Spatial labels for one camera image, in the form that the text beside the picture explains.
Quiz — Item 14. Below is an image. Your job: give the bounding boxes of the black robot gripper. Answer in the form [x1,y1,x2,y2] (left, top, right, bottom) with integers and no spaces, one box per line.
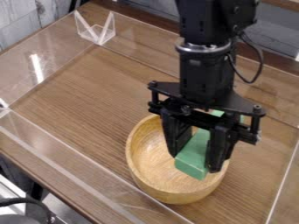
[149,41,266,158]

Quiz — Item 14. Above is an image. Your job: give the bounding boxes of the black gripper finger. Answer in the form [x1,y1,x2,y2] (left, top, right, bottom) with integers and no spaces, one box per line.
[207,123,238,173]

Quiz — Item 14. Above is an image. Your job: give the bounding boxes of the green rectangular block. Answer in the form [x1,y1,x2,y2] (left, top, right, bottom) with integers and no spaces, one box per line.
[173,108,249,181]

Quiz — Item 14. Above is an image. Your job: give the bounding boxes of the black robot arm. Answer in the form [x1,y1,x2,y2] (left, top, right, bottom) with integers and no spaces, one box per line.
[149,0,266,173]

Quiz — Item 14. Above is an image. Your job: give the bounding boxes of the brown wooden bowl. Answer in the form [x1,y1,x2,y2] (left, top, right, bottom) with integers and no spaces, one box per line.
[126,114,230,205]

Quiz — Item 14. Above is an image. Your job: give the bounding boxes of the clear acrylic tray walls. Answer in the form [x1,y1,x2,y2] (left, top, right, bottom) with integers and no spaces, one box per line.
[0,17,299,224]

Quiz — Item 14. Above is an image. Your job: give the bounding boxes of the clear acrylic corner bracket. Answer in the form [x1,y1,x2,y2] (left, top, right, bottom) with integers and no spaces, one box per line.
[74,10,117,46]

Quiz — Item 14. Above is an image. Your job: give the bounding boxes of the black cable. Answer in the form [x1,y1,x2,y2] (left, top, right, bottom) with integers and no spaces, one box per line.
[0,197,61,224]

